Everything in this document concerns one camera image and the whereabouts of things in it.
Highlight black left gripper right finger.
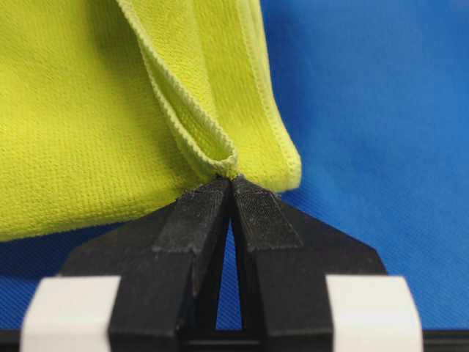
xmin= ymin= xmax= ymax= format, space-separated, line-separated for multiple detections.
xmin=229 ymin=175 xmax=426 ymax=352

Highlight blue table cloth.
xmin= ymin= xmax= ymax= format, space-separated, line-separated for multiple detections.
xmin=1 ymin=1 xmax=468 ymax=329

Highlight yellow-green towel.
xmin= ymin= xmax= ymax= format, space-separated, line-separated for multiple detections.
xmin=1 ymin=1 xmax=301 ymax=241

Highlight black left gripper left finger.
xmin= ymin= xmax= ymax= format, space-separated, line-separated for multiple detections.
xmin=20 ymin=175 xmax=232 ymax=352

